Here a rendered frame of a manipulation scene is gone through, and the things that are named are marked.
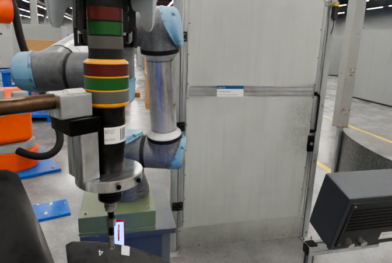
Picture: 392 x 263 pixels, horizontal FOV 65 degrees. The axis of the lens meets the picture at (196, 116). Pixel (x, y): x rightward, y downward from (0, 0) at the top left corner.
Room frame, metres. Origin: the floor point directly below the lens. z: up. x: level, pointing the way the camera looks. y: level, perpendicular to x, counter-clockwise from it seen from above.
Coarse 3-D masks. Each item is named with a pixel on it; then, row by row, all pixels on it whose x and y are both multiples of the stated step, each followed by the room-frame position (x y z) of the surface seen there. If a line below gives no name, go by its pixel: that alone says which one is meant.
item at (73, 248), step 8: (72, 248) 0.51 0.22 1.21; (80, 248) 0.52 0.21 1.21; (88, 248) 0.52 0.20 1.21; (120, 248) 0.55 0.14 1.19; (136, 248) 0.57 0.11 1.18; (72, 256) 0.50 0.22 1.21; (80, 256) 0.50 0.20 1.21; (88, 256) 0.51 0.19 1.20; (112, 256) 0.52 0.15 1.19; (120, 256) 0.53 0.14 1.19; (128, 256) 0.53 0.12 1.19; (136, 256) 0.54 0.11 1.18; (144, 256) 0.55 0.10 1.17; (152, 256) 0.56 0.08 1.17
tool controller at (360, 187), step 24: (336, 192) 0.77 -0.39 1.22; (360, 192) 0.75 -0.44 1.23; (384, 192) 0.76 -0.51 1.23; (312, 216) 0.86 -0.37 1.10; (336, 216) 0.76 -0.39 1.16; (360, 216) 0.75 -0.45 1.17; (384, 216) 0.77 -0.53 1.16; (336, 240) 0.76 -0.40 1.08; (360, 240) 0.76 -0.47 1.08; (384, 240) 0.81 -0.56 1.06
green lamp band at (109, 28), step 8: (88, 24) 0.30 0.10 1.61; (96, 24) 0.29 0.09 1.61; (104, 24) 0.29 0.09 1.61; (112, 24) 0.30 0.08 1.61; (120, 24) 0.31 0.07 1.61; (88, 32) 0.30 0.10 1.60; (96, 32) 0.29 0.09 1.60; (104, 32) 0.29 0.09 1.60; (112, 32) 0.30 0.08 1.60; (120, 32) 0.31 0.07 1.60
